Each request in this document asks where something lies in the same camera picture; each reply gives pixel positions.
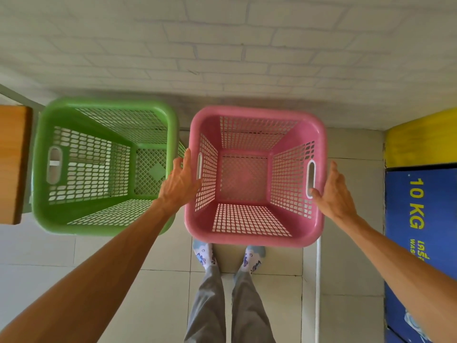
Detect person's right hand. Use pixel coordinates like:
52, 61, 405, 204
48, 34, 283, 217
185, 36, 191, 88
309, 161, 358, 222

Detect person's left hand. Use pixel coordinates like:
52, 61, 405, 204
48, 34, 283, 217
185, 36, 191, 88
157, 148, 204, 212

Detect pink plastic laundry basket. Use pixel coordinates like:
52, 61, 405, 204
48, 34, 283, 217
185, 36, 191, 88
184, 106, 328, 248

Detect person's left forearm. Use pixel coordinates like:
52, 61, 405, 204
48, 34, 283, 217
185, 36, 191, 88
0, 198, 173, 343

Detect person's right forearm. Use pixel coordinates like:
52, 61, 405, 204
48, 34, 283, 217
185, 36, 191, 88
334, 212, 457, 343

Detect white patterned sock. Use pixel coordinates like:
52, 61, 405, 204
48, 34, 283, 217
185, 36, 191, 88
233, 245, 267, 282
192, 241, 218, 272

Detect white pipe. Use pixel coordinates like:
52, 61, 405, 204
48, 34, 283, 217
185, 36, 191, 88
314, 236, 321, 343

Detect green plastic laundry basket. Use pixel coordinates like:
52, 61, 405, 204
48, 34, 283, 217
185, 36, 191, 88
31, 98, 186, 236

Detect blue and yellow washing machine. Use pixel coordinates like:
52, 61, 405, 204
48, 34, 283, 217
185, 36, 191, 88
383, 108, 457, 343

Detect grey trousers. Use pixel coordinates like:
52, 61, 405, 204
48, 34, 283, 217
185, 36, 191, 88
184, 265, 276, 343

